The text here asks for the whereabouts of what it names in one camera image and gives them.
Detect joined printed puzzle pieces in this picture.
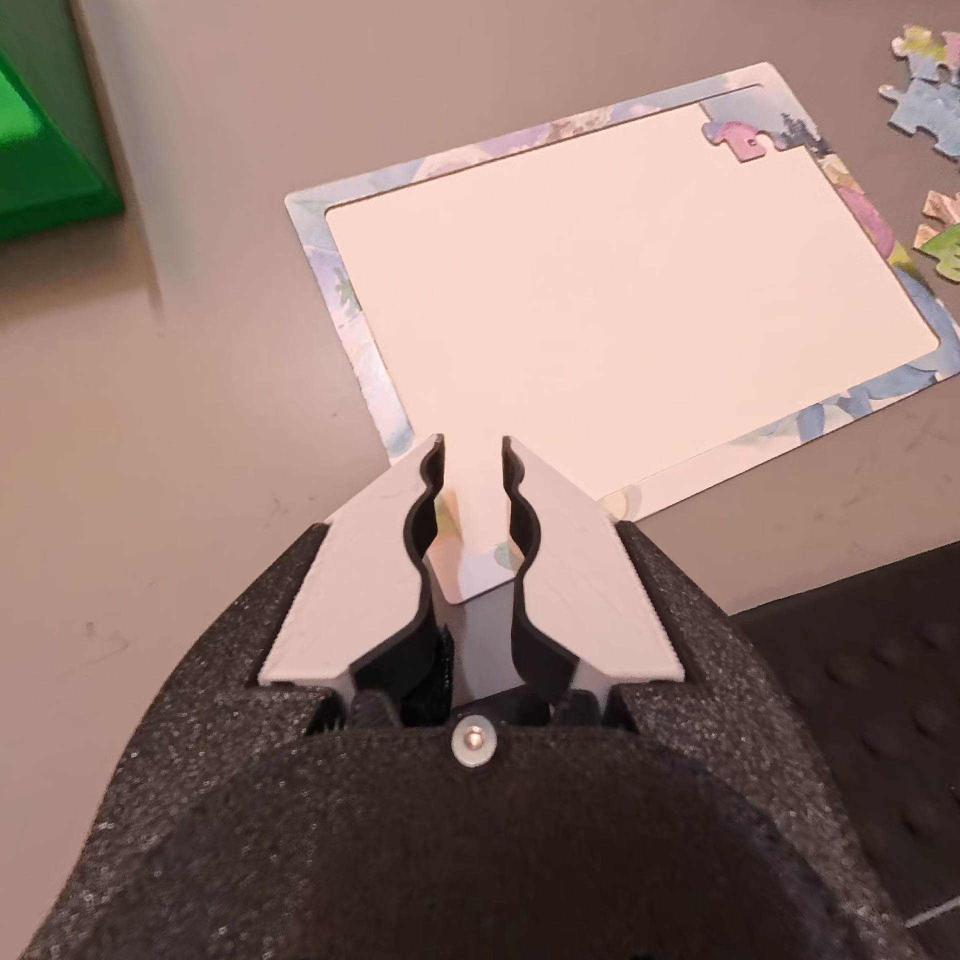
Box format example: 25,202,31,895
891,24,960,84

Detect landscape jigsaw puzzle board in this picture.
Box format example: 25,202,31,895
285,62,960,605

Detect green plastic bin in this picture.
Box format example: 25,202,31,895
0,0,125,243

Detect pile of puzzle pieces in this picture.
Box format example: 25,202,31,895
877,24,960,285

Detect pink corner puzzle piece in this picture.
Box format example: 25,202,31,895
701,120,771,162

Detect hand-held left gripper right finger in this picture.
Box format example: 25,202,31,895
501,435,686,702

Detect grey desk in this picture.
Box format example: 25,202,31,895
0,0,960,946

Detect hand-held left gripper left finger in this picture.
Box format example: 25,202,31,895
257,433,446,702

